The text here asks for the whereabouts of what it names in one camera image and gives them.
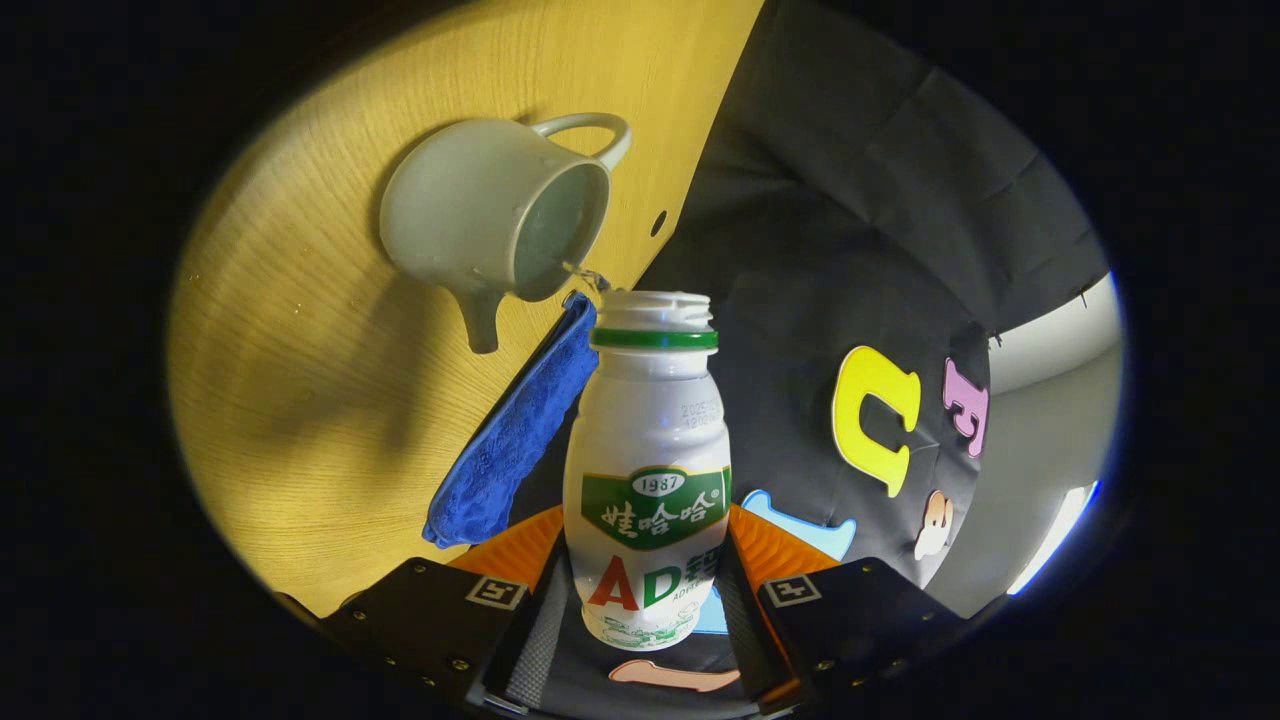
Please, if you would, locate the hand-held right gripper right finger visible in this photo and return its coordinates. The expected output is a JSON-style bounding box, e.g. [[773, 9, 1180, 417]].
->
[[715, 503, 969, 713]]

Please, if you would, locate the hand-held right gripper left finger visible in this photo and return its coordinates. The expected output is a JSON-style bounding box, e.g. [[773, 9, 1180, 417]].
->
[[320, 505, 569, 713]]

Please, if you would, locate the white green-label water bottle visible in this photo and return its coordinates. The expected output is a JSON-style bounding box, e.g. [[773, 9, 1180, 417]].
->
[[563, 290, 733, 653]]

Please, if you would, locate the white ceramic teacup with spout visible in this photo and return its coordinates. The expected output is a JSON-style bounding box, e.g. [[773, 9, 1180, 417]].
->
[[379, 113, 633, 355]]

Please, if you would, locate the blue folded towel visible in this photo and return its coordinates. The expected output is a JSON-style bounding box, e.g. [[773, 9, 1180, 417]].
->
[[422, 292, 599, 549]]

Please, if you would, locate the ceiling light panel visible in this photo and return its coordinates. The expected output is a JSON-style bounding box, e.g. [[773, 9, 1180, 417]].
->
[[1005, 480, 1101, 598]]

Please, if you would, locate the black backdrop cloth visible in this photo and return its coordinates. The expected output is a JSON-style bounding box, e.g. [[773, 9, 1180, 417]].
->
[[510, 0, 1111, 701]]

